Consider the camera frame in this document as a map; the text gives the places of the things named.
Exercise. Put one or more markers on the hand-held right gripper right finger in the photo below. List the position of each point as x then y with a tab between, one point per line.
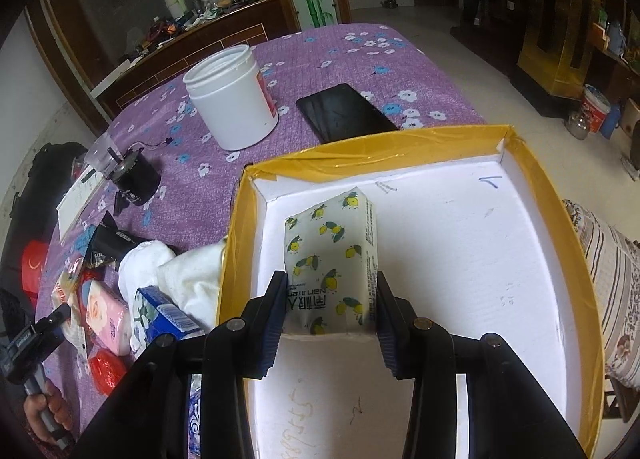
389	344

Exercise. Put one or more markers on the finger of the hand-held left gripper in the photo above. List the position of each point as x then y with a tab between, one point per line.
50	321

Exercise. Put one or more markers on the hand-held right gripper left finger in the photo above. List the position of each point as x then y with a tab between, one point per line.
270	339

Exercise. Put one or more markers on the pink tissue pack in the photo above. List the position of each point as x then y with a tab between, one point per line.
107	319

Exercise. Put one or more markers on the red plastic bag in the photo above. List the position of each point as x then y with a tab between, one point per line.
90	273
107	371

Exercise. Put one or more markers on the lemon print tissue pack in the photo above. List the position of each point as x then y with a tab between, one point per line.
325	259

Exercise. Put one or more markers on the blue floral tissue pack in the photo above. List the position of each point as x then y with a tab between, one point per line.
160	314

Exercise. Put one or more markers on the yellow cardboard box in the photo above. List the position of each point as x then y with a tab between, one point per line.
475	264

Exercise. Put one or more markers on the person's left hand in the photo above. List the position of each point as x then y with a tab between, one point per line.
35	414

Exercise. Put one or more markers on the red shopping bag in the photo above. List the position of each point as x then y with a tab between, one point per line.
34	266

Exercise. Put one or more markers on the blue sock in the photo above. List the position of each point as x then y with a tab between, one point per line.
87	238

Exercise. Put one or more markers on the black snack packet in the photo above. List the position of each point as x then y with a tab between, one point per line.
117	239

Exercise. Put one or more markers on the white notebook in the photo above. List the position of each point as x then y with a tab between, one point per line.
75	204

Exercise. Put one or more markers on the black bag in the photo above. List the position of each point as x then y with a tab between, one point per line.
45	174

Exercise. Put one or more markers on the black electric motor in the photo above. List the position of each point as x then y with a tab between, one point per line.
135	176

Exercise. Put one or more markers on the clear plastic cup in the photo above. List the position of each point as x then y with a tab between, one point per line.
100	156

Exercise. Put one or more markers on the striped floral chair cushion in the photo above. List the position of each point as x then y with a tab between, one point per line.
615	279

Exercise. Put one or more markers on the wooden chair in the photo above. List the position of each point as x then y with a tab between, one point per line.
617	404

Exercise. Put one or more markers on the black smartphone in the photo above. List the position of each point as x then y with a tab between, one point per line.
345	111

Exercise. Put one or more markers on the white plastic jar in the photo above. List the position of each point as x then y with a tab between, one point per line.
235	104

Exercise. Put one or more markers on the glass jar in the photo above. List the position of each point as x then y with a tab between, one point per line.
577	126

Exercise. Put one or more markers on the wooden sideboard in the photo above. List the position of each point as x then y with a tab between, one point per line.
225	34

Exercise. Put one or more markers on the red white bucket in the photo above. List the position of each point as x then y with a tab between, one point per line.
596	111

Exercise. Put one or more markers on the blue thermos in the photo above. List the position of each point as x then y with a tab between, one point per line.
611	124

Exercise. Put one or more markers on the pile of sideboard clutter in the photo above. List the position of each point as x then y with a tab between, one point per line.
165	29

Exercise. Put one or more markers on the white kettle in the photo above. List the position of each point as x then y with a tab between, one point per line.
175	1

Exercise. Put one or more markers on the gold black cabinet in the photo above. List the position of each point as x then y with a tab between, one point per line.
550	39

